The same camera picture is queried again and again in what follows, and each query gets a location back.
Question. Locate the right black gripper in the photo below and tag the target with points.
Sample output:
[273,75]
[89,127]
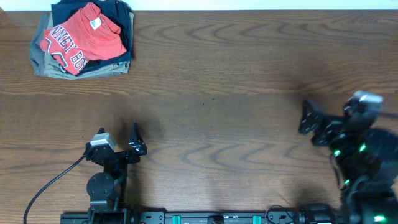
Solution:
[325,134]

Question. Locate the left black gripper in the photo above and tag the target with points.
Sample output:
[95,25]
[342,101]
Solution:
[119,155]

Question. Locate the grey folded garment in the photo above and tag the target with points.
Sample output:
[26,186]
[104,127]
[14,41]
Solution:
[35,52]

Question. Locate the navy folded garment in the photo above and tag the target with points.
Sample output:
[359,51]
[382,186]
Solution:
[124,59]

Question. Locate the coral red t-shirt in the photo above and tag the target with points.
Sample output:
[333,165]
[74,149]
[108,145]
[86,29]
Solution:
[83,32]

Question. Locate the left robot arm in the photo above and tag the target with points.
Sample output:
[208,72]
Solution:
[107,188]

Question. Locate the khaki folded garment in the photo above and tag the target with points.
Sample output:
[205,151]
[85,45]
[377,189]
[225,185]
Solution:
[100,68]

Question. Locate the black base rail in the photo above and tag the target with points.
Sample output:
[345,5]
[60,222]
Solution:
[272,216]

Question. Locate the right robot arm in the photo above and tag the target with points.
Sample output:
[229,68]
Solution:
[363,158]

